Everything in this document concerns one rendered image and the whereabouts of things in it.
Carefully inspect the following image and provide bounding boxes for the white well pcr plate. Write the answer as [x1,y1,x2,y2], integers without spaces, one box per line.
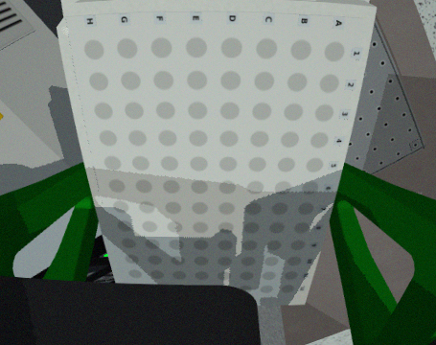
[57,0,377,306]

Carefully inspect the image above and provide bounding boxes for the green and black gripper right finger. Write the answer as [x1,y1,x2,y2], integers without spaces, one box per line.
[330,163,436,345]

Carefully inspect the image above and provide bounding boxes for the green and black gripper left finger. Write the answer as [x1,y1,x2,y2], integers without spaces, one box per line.
[0,162,99,282]

